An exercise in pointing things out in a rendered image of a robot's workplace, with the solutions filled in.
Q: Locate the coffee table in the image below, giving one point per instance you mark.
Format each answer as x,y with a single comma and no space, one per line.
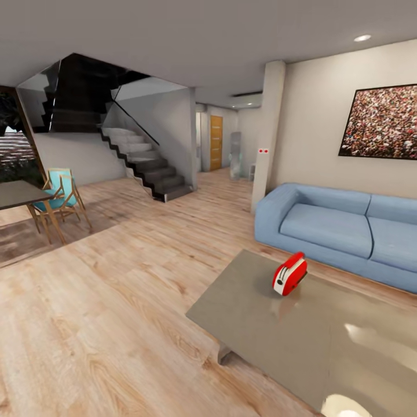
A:
340,352

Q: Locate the picture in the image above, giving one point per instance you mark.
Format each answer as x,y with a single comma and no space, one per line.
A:
382,123

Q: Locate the fixed window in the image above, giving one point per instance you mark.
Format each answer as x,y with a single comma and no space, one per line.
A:
19,157

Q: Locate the straight chair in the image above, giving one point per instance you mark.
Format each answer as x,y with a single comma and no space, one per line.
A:
53,178
65,205

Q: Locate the radio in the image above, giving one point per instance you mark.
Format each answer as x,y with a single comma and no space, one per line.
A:
289,274

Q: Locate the breakfast table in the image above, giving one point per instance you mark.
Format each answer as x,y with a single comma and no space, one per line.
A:
19,193

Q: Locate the door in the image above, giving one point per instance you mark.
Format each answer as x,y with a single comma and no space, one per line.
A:
215,143

